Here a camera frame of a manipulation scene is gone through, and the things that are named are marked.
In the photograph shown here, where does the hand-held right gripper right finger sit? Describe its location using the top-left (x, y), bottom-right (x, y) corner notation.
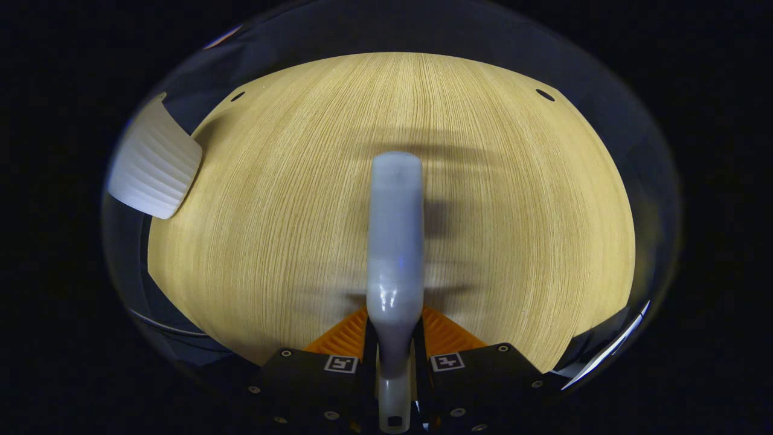
top-left (413, 305), bottom-right (562, 433)

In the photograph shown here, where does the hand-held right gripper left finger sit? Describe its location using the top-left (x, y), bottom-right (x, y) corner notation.
top-left (245, 305), bottom-right (380, 433)

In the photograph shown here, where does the white ribbed garbage bin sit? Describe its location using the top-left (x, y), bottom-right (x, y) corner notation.
top-left (107, 92), bottom-right (204, 220)

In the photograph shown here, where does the small white broom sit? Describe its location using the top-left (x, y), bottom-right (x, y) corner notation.
top-left (366, 151), bottom-right (425, 434)

